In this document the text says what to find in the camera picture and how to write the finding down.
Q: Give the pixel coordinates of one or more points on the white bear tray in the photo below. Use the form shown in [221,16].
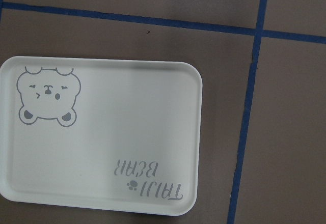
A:
[117,135]

